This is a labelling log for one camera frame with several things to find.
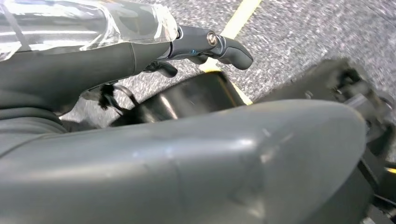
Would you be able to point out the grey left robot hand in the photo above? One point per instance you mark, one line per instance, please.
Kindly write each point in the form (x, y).
(185, 173)

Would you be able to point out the black robot lower body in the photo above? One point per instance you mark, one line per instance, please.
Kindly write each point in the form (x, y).
(191, 95)

